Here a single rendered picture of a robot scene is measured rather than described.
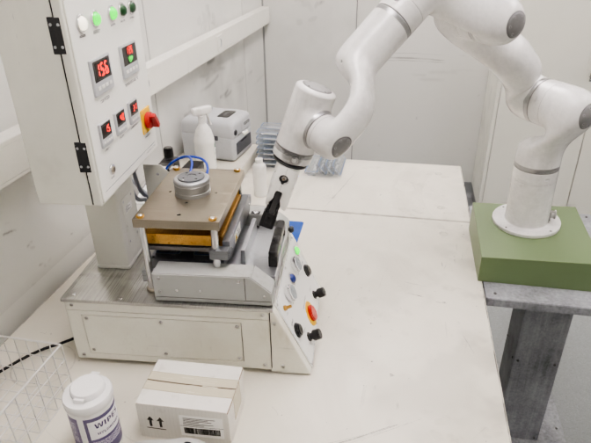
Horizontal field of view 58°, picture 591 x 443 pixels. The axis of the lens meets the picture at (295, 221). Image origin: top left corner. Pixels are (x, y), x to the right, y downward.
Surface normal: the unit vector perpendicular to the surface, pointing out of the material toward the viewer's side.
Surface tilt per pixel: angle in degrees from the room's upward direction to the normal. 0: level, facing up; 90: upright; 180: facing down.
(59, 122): 90
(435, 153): 90
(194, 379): 1
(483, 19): 85
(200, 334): 90
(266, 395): 0
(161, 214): 0
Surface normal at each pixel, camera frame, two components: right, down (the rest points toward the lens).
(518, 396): -0.19, 0.47
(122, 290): -0.01, -0.88
